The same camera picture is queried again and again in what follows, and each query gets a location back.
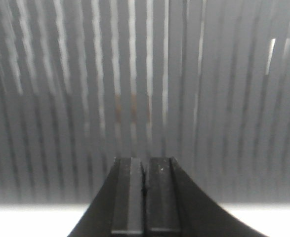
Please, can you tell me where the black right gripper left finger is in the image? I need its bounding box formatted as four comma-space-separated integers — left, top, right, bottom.
69, 158, 145, 237

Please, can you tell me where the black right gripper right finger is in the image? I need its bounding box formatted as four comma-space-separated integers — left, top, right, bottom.
145, 158, 263, 237

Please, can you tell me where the white height-adjustable table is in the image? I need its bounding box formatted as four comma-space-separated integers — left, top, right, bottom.
0, 203, 290, 237

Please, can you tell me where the black perforated pegboard panel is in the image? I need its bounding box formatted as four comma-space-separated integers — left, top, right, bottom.
0, 0, 290, 204

